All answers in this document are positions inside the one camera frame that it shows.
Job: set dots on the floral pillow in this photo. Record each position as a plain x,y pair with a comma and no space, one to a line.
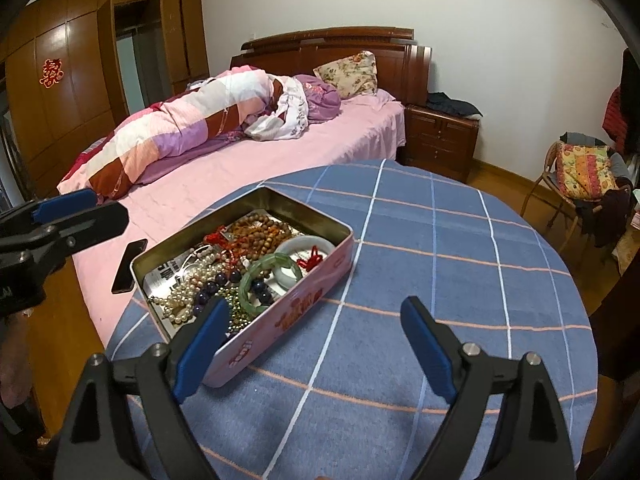
357,74

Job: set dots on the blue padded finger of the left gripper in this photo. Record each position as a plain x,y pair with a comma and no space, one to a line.
64,205

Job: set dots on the dark wooden headboard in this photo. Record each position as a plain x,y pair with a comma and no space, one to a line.
403,65

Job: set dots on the red double happiness sticker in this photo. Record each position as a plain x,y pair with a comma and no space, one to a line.
52,72

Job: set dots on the pink patchwork quilt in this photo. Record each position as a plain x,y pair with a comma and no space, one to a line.
262,106

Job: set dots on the hanging clothes at right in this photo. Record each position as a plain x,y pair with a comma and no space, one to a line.
621,117

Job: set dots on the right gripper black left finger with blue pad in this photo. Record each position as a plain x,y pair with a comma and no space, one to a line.
98,441

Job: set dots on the black smartphone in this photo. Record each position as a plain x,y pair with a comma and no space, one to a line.
124,280

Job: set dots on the wooden wardrobe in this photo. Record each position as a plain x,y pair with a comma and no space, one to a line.
53,125

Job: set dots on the dark clothes on nightstand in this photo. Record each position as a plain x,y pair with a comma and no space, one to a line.
440,102

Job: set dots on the person's left hand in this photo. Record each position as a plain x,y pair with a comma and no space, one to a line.
15,373

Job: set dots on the bed with pink sheet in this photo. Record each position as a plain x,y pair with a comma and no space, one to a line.
368,127

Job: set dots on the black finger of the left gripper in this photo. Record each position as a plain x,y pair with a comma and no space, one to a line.
86,229

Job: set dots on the pale jade bangle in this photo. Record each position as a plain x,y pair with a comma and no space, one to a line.
301,254

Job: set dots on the purple garment on bed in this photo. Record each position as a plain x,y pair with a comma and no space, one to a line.
324,102

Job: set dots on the chair with colourful cushion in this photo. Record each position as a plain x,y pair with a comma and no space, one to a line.
588,184

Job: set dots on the pink metal tin box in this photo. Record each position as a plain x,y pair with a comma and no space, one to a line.
177,275

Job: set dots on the wooden nightstand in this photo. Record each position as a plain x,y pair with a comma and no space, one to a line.
439,143

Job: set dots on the green jade bangle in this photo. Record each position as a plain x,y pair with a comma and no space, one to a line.
258,290

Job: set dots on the red knotted cord pendant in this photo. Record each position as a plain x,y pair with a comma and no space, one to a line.
249,242

